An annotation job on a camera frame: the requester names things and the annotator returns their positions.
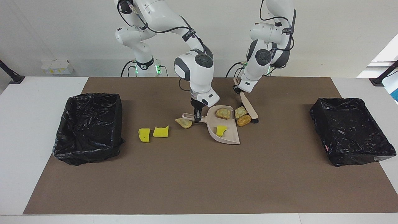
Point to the beige plastic dustpan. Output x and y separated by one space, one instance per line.
231 132

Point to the black bag lined bin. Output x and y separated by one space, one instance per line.
351 130
90 124

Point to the orange brown foam chunk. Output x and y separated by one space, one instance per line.
244 120

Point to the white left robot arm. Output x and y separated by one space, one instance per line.
267 34

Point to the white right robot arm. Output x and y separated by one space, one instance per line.
155 12

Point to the black clamp stand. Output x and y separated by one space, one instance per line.
377 81
14 79

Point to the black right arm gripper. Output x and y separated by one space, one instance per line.
196 105

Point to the pale yellow foam chunk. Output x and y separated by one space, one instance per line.
223 113

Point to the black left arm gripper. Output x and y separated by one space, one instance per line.
237 90

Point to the white cardboard boxes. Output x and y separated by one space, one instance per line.
57 66

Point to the brown table mat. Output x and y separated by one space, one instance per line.
186 193

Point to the green and yellow sponge piece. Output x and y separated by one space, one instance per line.
221 130

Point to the blue object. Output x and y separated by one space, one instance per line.
395 90

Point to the pale greenish foam chunk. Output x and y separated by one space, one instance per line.
240 112

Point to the yellow sponge piece dark dot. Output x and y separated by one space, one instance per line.
144 135

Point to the beige hand brush black bristles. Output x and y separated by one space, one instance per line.
247 104

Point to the yellow notched sponge piece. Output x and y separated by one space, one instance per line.
161 132

